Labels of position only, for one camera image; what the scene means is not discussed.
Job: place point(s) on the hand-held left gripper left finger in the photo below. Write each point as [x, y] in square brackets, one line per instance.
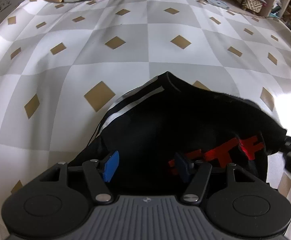
[111, 166]

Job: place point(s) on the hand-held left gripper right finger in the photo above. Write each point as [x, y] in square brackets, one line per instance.
[183, 167]

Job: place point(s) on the black t-shirt red print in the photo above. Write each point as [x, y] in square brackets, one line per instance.
[160, 130]

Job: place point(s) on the grey white checkered tablecloth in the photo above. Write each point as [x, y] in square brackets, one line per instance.
[110, 62]

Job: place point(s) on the patterned woven bag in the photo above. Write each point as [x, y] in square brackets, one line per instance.
[251, 1]

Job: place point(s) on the light blue patterned pad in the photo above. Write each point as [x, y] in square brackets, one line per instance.
[221, 3]

